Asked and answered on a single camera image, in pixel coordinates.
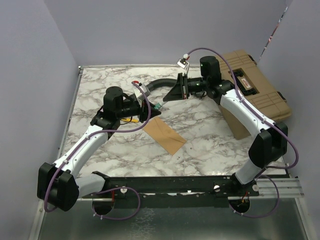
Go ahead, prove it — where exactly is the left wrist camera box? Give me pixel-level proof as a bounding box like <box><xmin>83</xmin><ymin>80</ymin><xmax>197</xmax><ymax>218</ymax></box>
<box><xmin>132</xmin><ymin>80</ymin><xmax>151</xmax><ymax>106</ymax></box>

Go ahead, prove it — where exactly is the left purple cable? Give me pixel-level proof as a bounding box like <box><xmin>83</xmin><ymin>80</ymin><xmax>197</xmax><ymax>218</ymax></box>
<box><xmin>43</xmin><ymin>82</ymin><xmax>152</xmax><ymax>221</ymax></box>

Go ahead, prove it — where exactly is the brown kraft envelope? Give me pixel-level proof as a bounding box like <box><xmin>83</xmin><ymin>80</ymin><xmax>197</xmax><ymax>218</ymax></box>
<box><xmin>143</xmin><ymin>117</ymin><xmax>187</xmax><ymax>156</ymax></box>

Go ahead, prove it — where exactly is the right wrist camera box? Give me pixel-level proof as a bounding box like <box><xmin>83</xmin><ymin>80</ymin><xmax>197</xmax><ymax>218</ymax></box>
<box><xmin>177</xmin><ymin>53</ymin><xmax>190</xmax><ymax>76</ymax></box>

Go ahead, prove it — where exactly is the black corrugated hose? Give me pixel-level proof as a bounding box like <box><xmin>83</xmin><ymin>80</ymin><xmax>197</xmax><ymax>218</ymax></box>
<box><xmin>146</xmin><ymin>78</ymin><xmax>180</xmax><ymax>93</ymax></box>

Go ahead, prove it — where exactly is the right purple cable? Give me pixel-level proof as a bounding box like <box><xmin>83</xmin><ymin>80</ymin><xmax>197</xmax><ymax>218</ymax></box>
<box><xmin>187</xmin><ymin>47</ymin><xmax>300</xmax><ymax>218</ymax></box>

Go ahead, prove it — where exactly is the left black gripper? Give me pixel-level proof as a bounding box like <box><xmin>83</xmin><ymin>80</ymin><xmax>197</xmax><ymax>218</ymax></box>
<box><xmin>117</xmin><ymin>98</ymin><xmax>162</xmax><ymax>123</ymax></box>

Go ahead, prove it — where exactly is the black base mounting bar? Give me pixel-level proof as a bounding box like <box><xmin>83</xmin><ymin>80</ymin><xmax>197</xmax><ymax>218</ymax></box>
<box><xmin>91</xmin><ymin>175</ymin><xmax>259</xmax><ymax>209</ymax></box>

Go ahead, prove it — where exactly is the green white glue stick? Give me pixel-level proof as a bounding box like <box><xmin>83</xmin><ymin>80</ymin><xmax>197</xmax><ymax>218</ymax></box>
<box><xmin>154</xmin><ymin>102</ymin><xmax>165</xmax><ymax>110</ymax></box>

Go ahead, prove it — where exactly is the yellow utility knife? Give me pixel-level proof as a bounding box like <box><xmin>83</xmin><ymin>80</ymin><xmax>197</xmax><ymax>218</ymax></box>
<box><xmin>121</xmin><ymin>118</ymin><xmax>139</xmax><ymax>123</ymax></box>

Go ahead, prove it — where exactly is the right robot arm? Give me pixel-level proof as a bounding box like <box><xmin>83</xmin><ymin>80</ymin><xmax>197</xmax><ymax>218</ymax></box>
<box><xmin>163</xmin><ymin>56</ymin><xmax>288</xmax><ymax>196</ymax></box>

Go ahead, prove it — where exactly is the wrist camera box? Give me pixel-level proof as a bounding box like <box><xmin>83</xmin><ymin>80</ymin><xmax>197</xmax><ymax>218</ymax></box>
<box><xmin>177</xmin><ymin>53</ymin><xmax>190</xmax><ymax>76</ymax></box>
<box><xmin>132</xmin><ymin>80</ymin><xmax>151</xmax><ymax>106</ymax></box>

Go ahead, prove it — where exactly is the tan plastic tool case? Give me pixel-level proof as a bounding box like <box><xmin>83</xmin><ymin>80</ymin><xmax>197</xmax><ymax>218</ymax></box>
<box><xmin>216</xmin><ymin>49</ymin><xmax>292</xmax><ymax>140</ymax></box>

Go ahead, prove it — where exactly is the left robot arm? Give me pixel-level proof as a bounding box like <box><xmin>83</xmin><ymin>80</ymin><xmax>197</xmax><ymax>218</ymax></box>
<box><xmin>37</xmin><ymin>81</ymin><xmax>161</xmax><ymax>213</ymax></box>

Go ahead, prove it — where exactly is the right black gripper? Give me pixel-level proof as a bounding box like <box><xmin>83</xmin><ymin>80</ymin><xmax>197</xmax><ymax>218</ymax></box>
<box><xmin>163</xmin><ymin>73</ymin><xmax>209</xmax><ymax>103</ymax></box>

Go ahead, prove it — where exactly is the purple cable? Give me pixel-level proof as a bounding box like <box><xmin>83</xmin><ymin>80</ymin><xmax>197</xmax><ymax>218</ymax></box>
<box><xmin>43</xmin><ymin>82</ymin><xmax>152</xmax><ymax>221</ymax></box>
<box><xmin>187</xmin><ymin>47</ymin><xmax>300</xmax><ymax>218</ymax></box>

